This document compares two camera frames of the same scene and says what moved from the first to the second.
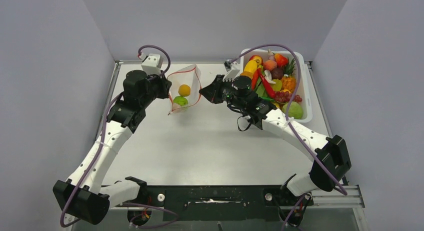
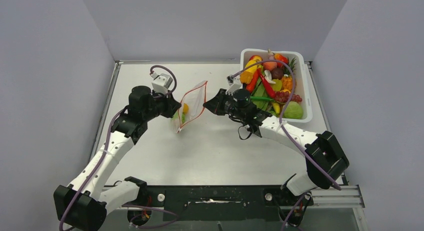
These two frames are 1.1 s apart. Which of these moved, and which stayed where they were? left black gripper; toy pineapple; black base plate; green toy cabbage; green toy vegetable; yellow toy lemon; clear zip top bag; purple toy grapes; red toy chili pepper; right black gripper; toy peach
Moved: left black gripper; yellow toy lemon; right black gripper; green toy vegetable; clear zip top bag
Stayed: toy peach; purple toy grapes; black base plate; red toy chili pepper; green toy cabbage; toy pineapple
